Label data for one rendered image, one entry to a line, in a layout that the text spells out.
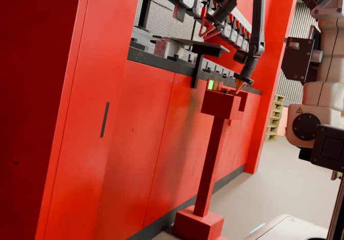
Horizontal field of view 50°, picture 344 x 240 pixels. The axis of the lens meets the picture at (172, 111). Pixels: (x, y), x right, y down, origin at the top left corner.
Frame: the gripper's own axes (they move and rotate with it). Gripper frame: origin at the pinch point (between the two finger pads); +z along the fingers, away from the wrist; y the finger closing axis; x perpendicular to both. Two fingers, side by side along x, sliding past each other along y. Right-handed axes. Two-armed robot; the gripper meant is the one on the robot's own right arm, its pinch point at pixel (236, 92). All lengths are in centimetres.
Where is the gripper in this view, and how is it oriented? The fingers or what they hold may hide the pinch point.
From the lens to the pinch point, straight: 198.9
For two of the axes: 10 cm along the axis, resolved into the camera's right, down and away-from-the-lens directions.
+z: -4.1, 8.9, 2.0
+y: -7.7, -4.5, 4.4
